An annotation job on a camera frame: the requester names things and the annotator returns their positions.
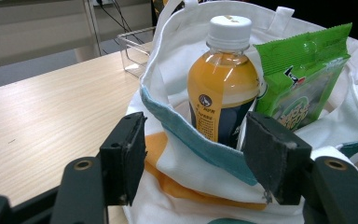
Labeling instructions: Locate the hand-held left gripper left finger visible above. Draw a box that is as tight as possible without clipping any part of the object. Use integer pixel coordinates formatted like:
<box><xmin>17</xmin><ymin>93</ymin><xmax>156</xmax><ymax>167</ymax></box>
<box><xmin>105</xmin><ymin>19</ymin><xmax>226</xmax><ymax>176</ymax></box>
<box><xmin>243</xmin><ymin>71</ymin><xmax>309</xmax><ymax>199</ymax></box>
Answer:
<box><xmin>100</xmin><ymin>111</ymin><xmax>148</xmax><ymax>207</ymax></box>

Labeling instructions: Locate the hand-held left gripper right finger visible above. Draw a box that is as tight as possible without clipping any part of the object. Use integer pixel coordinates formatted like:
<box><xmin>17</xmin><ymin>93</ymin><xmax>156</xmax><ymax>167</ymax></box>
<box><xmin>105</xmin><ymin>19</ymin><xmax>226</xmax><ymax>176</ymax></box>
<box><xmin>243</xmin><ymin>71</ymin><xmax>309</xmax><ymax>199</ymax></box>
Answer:
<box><xmin>241</xmin><ymin>111</ymin><xmax>312</xmax><ymax>206</ymax></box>

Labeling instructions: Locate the white green orange tote bag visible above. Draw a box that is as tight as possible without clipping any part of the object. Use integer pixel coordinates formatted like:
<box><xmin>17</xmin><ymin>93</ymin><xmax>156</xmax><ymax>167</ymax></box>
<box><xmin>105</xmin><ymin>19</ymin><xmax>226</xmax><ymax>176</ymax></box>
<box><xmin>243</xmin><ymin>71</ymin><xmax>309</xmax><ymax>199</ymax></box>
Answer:
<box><xmin>122</xmin><ymin>0</ymin><xmax>358</xmax><ymax>224</ymax></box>

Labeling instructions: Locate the green snack packet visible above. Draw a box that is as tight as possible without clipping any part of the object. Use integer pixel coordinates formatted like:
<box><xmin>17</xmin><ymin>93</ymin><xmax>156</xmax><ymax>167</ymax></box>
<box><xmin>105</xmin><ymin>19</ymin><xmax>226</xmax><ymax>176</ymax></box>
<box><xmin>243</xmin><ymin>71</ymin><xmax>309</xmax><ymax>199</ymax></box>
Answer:
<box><xmin>254</xmin><ymin>22</ymin><xmax>353</xmax><ymax>132</ymax></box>

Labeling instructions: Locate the orange juice bottle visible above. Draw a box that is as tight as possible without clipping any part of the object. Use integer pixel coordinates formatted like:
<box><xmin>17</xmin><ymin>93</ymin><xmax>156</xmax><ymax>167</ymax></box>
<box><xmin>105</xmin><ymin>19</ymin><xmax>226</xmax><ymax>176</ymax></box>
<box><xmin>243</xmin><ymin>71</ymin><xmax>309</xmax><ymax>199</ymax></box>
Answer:
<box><xmin>186</xmin><ymin>14</ymin><xmax>261</xmax><ymax>149</ymax></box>

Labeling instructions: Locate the clear plastic bin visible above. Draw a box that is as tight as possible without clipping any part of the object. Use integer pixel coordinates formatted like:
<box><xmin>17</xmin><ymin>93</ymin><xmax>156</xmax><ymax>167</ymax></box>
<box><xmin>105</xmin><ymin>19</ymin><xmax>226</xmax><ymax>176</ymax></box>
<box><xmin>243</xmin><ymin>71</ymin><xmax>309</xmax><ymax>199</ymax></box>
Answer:
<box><xmin>117</xmin><ymin>26</ymin><xmax>157</xmax><ymax>78</ymax></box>

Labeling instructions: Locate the yellow black chip bag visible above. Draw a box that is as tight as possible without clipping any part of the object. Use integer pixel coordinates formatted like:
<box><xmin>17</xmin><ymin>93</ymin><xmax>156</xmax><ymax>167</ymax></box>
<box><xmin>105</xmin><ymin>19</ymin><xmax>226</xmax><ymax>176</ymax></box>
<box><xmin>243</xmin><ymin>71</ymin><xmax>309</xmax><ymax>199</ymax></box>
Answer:
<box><xmin>152</xmin><ymin>0</ymin><xmax>172</xmax><ymax>15</ymax></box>

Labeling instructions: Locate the beige wooden desk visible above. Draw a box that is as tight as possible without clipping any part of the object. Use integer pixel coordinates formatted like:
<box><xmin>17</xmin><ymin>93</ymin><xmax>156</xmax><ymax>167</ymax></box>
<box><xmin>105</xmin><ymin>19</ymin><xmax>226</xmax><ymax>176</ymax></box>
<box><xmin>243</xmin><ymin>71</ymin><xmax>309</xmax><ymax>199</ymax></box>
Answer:
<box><xmin>0</xmin><ymin>0</ymin><xmax>155</xmax><ymax>71</ymax></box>

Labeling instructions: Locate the bundle of black cables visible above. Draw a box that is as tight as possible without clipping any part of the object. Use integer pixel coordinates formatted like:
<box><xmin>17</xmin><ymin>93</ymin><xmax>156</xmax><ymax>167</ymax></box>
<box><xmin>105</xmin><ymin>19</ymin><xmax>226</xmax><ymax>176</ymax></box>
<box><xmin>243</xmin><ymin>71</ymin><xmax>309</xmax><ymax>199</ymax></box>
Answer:
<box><xmin>96</xmin><ymin>0</ymin><xmax>144</xmax><ymax>46</ymax></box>

